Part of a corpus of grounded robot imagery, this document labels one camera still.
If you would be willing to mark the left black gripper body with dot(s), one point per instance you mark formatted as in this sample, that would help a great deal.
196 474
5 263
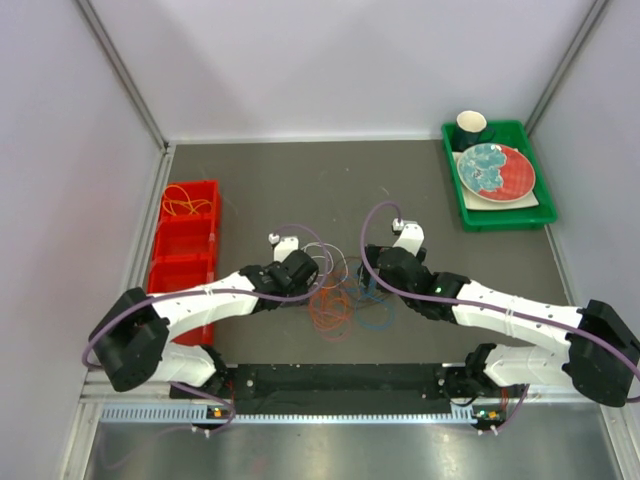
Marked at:
296 290

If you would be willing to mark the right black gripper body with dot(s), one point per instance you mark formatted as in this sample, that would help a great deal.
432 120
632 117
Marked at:
372 254

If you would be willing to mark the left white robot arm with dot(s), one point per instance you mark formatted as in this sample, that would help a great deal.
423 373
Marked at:
135 342

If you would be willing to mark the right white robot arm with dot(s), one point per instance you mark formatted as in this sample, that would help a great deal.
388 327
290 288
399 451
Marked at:
589 349

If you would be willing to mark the white square plate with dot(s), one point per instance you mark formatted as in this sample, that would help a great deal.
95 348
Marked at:
475 203

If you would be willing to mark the red compartment bin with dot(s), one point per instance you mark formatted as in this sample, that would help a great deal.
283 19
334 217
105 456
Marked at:
185 248

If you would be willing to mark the red and blue plate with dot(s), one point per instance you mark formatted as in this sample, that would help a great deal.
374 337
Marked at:
496 173

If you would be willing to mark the dark green mug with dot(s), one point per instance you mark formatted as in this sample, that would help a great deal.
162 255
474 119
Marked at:
471 128

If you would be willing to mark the green plastic tray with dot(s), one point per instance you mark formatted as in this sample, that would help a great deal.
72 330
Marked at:
510 133

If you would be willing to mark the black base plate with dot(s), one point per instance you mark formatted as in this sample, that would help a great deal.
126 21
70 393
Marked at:
344 389

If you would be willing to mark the white slotted cable duct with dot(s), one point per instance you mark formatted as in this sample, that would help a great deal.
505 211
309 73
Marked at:
206 414

